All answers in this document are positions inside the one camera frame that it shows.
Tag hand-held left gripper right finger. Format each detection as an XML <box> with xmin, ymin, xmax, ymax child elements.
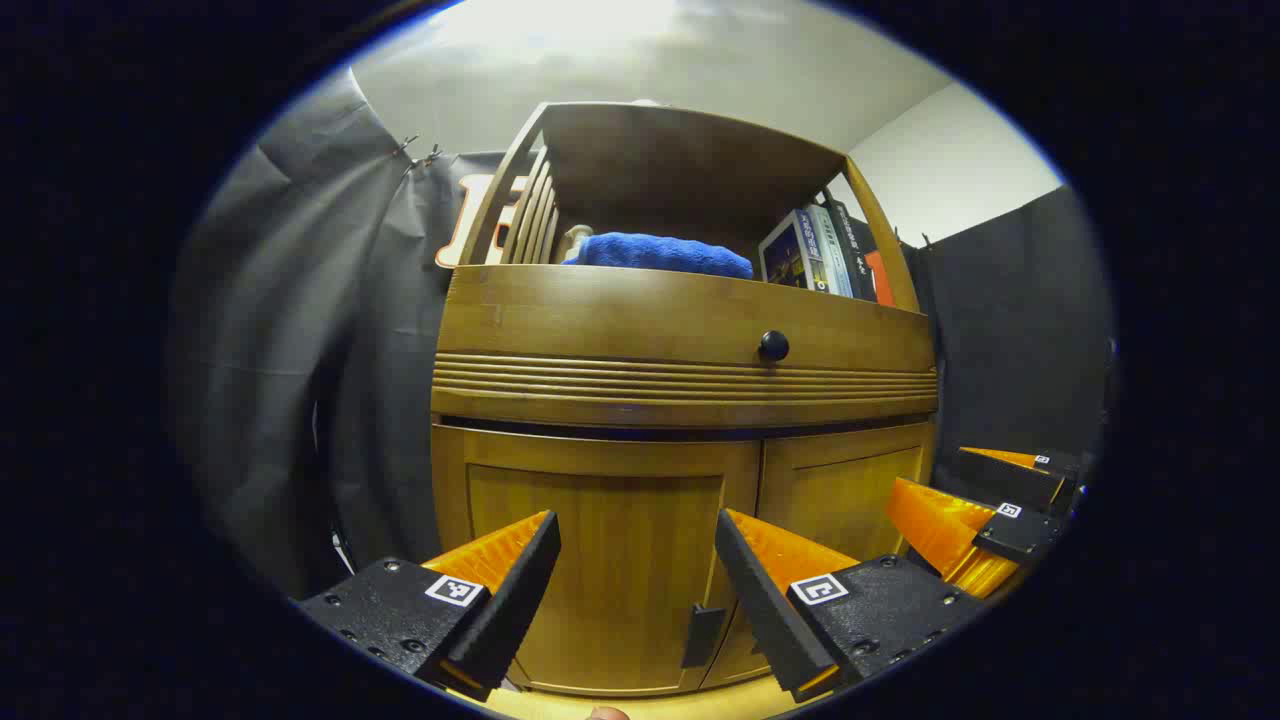
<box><xmin>713</xmin><ymin>507</ymin><xmax>989</xmax><ymax>704</ymax></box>

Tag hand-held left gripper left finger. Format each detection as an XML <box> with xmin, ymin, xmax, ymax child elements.
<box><xmin>298</xmin><ymin>510</ymin><xmax>563</xmax><ymax>703</ymax></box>

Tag black door handle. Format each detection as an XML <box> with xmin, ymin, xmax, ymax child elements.
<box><xmin>682</xmin><ymin>604</ymin><xmax>726</xmax><ymax>669</ymax></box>

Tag wooden cabinet door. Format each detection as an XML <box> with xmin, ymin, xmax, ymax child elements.
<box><xmin>433</xmin><ymin>425</ymin><xmax>763</xmax><ymax>698</ymax></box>
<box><xmin>700</xmin><ymin>422</ymin><xmax>936</xmax><ymax>691</ymax></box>

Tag wooden double-door shoe cabinet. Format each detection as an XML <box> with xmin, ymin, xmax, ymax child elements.
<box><xmin>430</xmin><ymin>100</ymin><xmax>941</xmax><ymax>698</ymax></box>

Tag wooden cabinet drawer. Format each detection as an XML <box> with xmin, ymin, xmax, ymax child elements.
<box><xmin>432</xmin><ymin>265</ymin><xmax>939</xmax><ymax>431</ymax></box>

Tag black backdrop cloth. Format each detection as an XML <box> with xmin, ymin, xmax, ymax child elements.
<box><xmin>172</xmin><ymin>68</ymin><xmax>531</xmax><ymax>601</ymax></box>
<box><xmin>895</xmin><ymin>185</ymin><xmax>1116</xmax><ymax>491</ymax></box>

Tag red book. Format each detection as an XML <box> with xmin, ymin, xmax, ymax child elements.
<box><xmin>862</xmin><ymin>248</ymin><xmax>896</xmax><ymax>306</ymax></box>

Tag pale grey book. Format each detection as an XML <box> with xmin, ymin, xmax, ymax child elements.
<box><xmin>805</xmin><ymin>203</ymin><xmax>853</xmax><ymax>298</ymax></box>

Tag book with colourful cover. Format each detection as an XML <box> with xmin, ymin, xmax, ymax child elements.
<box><xmin>757</xmin><ymin>210</ymin><xmax>831</xmax><ymax>293</ymax></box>

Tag blue towel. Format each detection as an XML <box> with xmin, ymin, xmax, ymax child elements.
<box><xmin>562</xmin><ymin>232</ymin><xmax>754</xmax><ymax>280</ymax></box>

